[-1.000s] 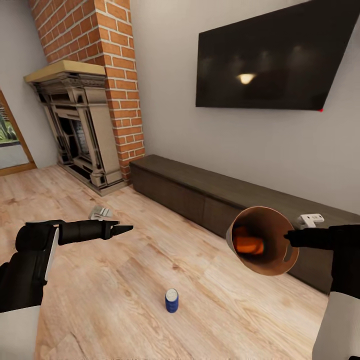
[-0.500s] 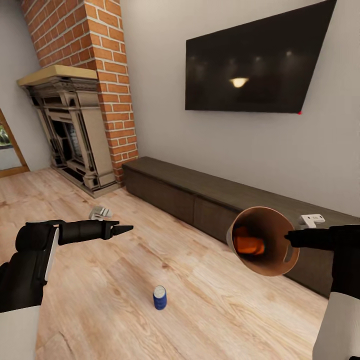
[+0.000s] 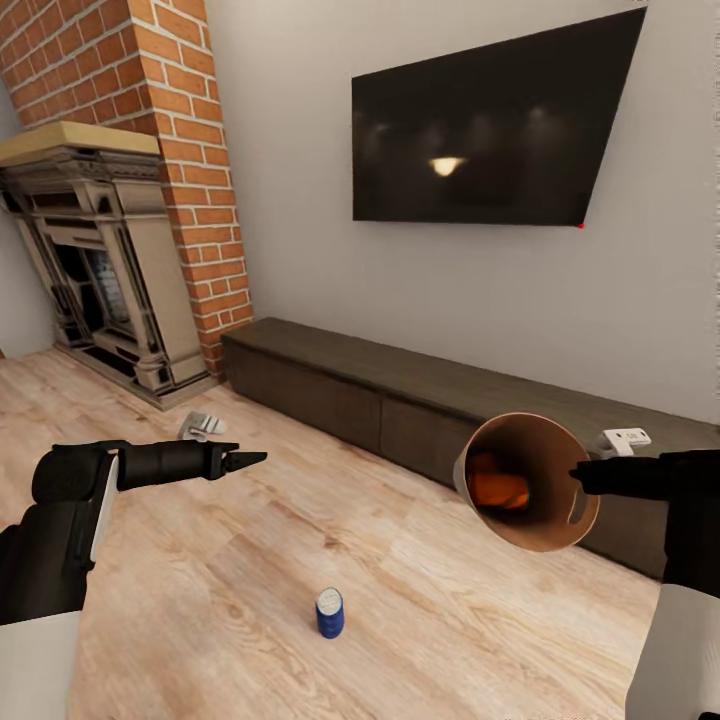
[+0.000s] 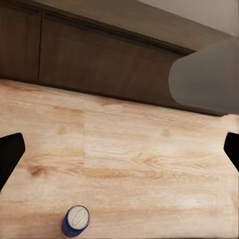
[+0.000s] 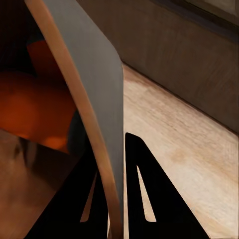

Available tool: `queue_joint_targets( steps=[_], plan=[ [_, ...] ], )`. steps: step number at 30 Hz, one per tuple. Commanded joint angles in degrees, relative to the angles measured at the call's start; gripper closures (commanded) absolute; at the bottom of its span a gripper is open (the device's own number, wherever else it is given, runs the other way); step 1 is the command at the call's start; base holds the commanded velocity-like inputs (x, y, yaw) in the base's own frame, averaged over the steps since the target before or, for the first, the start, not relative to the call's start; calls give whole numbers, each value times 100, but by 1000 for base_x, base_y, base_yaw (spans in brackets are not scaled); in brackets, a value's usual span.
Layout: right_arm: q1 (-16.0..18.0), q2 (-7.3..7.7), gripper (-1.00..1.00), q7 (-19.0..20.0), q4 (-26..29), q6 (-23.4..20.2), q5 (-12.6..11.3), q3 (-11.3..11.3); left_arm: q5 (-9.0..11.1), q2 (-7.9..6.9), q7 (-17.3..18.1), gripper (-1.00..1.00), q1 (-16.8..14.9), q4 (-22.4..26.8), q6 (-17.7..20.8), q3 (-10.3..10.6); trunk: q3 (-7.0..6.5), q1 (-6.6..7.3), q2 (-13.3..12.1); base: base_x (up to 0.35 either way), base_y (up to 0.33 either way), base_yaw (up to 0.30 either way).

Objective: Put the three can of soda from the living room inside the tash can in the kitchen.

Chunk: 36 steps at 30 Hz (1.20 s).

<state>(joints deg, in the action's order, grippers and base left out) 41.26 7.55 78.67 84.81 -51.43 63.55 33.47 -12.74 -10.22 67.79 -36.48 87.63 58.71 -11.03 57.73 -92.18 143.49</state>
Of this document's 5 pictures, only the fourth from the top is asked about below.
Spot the can of soda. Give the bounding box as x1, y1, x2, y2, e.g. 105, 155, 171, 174
61, 205, 90, 238

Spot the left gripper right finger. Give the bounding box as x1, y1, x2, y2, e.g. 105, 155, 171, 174
224, 132, 239, 172

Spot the trash can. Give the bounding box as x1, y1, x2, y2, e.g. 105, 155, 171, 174
169, 35, 239, 115

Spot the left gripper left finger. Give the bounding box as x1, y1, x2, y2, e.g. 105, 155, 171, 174
0, 132, 25, 191

